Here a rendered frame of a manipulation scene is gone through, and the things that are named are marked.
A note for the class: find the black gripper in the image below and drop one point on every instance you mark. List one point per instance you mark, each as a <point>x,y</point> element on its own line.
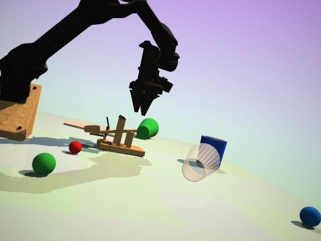
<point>144,90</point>

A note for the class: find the green cup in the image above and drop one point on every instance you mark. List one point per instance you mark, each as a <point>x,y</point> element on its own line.
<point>148,128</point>

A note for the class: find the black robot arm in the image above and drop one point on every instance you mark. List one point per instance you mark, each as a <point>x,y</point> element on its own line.
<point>28,61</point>

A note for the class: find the red ball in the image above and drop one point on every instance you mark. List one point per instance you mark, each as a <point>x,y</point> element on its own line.
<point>75,147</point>

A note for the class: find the dark blue ball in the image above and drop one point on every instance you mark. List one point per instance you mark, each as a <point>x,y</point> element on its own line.
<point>310,216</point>

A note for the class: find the green ball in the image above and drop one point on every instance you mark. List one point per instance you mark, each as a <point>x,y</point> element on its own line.
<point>43,163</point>

